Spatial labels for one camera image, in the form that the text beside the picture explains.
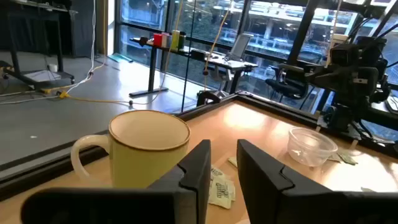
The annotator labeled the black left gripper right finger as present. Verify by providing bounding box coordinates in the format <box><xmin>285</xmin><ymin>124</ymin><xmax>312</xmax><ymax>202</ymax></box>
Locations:
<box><xmin>236</xmin><ymin>138</ymin><xmax>398</xmax><ymax>224</ymax></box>

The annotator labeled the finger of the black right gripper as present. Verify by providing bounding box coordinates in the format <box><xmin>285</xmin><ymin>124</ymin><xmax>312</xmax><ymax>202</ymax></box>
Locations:
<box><xmin>305</xmin><ymin>67</ymin><xmax>341</xmax><ymax>91</ymax></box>
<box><xmin>348</xmin><ymin>67</ymin><xmax>379</xmax><ymax>97</ymax></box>

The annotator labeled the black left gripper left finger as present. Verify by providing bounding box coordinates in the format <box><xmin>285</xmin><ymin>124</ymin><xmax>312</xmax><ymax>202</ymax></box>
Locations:
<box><xmin>21</xmin><ymin>139</ymin><xmax>213</xmax><ymax>224</ymax></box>

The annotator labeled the black office chair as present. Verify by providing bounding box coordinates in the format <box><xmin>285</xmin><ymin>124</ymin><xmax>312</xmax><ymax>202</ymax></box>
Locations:
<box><xmin>265</xmin><ymin>63</ymin><xmax>313</xmax><ymax>102</ymax></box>

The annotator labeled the clear plastic bowl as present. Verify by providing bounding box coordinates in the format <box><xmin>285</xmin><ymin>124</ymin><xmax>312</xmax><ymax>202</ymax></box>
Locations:
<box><xmin>287</xmin><ymin>126</ymin><xmax>338</xmax><ymax>167</ymax></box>

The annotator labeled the open grey laptop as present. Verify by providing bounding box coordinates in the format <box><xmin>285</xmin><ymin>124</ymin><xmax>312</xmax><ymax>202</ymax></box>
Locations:
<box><xmin>224</xmin><ymin>33</ymin><xmax>254</xmax><ymax>62</ymax></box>

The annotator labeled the black bag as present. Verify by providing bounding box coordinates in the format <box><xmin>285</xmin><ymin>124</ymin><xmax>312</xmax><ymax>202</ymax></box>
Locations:
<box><xmin>190</xmin><ymin>49</ymin><xmax>206</xmax><ymax>62</ymax></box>

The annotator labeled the black standing desk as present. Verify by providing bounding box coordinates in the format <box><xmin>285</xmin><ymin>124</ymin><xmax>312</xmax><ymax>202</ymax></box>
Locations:
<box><xmin>129</xmin><ymin>37</ymin><xmax>259</xmax><ymax>98</ymax></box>

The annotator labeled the black tripod stand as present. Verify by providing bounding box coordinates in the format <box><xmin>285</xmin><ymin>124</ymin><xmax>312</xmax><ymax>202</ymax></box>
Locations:
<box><xmin>180</xmin><ymin>0</ymin><xmax>196</xmax><ymax>113</ymax></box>

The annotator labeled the dark green cup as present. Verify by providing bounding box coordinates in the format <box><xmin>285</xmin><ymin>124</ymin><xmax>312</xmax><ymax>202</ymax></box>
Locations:
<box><xmin>178</xmin><ymin>30</ymin><xmax>187</xmax><ymax>51</ymax></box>

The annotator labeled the teal floor mat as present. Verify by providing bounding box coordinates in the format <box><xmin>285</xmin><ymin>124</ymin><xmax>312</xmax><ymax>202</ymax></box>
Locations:
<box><xmin>107</xmin><ymin>53</ymin><xmax>134</xmax><ymax>63</ymax></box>

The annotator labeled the light green cup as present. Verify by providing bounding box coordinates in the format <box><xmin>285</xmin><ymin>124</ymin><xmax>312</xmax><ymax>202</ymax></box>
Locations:
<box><xmin>170</xmin><ymin>29</ymin><xmax>181</xmax><ymax>51</ymax></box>

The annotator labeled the pale pink container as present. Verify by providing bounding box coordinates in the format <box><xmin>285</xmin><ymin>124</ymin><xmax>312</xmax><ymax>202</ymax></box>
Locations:
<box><xmin>161</xmin><ymin>32</ymin><xmax>172</xmax><ymax>49</ymax></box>

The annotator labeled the black rolling table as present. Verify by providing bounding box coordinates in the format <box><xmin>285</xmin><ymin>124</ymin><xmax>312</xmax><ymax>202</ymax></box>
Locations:
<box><xmin>0</xmin><ymin>0</ymin><xmax>78</xmax><ymax>91</ymax></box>

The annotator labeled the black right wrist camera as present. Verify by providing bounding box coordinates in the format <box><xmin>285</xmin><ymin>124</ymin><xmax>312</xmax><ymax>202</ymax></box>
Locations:
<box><xmin>328</xmin><ymin>42</ymin><xmax>359</xmax><ymax>67</ymax></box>

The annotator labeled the black aluminium table frame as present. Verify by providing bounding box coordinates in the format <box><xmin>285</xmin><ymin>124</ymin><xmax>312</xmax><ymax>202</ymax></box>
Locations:
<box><xmin>0</xmin><ymin>90</ymin><xmax>398</xmax><ymax>202</ymax></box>

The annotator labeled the black frame hook bracket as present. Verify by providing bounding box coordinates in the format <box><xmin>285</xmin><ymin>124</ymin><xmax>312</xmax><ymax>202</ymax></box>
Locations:
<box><xmin>196</xmin><ymin>90</ymin><xmax>223</xmax><ymax>108</ymax></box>

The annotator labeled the hanging yellow cable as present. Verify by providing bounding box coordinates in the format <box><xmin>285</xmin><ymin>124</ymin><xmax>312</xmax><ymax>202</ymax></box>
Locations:
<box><xmin>201</xmin><ymin>0</ymin><xmax>234</xmax><ymax>93</ymax></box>

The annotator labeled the yellow floor cable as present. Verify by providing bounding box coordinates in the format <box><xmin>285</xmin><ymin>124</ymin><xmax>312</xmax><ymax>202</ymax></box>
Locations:
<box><xmin>40</xmin><ymin>88</ymin><xmax>134</xmax><ymax>106</ymax></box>

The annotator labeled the white cable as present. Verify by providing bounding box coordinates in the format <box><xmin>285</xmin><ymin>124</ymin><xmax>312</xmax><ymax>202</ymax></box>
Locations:
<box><xmin>0</xmin><ymin>0</ymin><xmax>97</xmax><ymax>105</ymax></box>

